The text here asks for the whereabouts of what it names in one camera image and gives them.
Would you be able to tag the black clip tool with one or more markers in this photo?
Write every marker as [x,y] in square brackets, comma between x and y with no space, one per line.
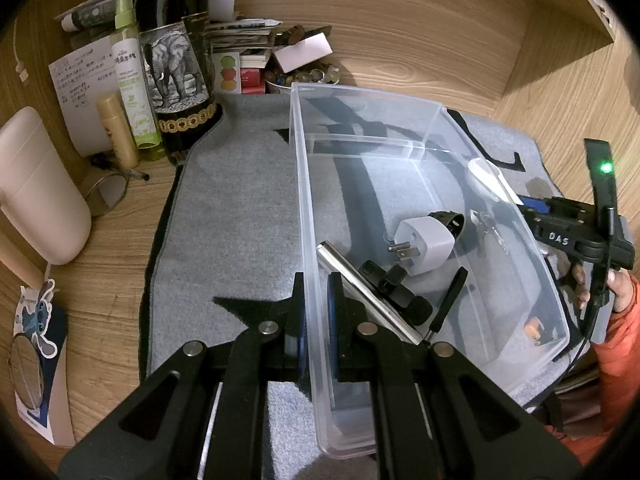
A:
[380,277]

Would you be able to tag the stack of books and papers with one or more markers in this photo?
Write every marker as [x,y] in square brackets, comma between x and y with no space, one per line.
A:
[245,40]

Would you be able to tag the silver metal bar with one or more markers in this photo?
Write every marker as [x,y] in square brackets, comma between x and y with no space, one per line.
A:
[360,290]

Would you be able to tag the person's right hand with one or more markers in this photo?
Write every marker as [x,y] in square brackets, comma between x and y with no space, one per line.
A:
[625,290]

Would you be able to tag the yellow tube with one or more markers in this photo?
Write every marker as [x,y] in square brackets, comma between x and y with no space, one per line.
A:
[117,130]

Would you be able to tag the green spray bottle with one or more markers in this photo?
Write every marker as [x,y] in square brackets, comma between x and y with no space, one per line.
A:
[132,85]

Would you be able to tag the white card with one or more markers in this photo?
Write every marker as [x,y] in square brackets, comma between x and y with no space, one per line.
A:
[302,52]

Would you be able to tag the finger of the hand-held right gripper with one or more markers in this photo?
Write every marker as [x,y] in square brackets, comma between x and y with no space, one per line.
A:
[534,207]

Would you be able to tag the cartoon mirror stand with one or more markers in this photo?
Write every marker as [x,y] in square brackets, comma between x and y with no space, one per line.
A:
[55,410]

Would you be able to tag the dark wine bottle elephant label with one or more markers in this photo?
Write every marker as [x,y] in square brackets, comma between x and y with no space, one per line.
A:
[175,75]

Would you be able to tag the bowl of small stones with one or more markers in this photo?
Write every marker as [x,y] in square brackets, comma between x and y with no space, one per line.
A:
[300,79]

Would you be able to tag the clear plastic box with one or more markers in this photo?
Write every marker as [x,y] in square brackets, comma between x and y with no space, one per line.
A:
[380,170]

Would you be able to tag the grey mat with black letters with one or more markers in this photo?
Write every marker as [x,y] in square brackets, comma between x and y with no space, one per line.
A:
[225,210]

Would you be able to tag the small brown object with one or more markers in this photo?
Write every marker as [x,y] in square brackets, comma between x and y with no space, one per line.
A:
[533,331]

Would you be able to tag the silver key bunch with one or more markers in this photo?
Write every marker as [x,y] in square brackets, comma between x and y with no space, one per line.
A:
[487,230]

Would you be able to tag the cream rounded container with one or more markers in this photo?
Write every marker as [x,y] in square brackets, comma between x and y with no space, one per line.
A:
[35,185]

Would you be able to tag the round mirror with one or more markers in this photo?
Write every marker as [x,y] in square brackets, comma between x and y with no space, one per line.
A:
[27,370]

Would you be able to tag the small black clip microphone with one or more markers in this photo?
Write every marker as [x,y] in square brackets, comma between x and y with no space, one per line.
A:
[417,310]

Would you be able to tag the black pen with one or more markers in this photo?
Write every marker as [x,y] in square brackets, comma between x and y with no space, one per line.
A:
[135,176]

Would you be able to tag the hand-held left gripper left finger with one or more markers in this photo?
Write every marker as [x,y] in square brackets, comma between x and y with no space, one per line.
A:
[301,340]

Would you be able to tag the handwritten note paper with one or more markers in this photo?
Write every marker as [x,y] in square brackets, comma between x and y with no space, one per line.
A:
[80,95]

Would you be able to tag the white plug adapter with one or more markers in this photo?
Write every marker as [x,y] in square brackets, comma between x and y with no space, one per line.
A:
[425,240]

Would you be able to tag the person's right forearm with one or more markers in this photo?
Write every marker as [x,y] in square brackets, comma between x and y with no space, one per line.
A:
[617,360]

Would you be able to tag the rolled patterned paper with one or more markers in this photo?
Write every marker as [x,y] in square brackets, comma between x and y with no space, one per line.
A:
[85,15]

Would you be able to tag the blue cartoon sticker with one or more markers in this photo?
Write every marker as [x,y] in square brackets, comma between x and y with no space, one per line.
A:
[42,320]

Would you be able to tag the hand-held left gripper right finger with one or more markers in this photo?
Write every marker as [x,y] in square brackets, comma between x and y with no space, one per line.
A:
[334,320]

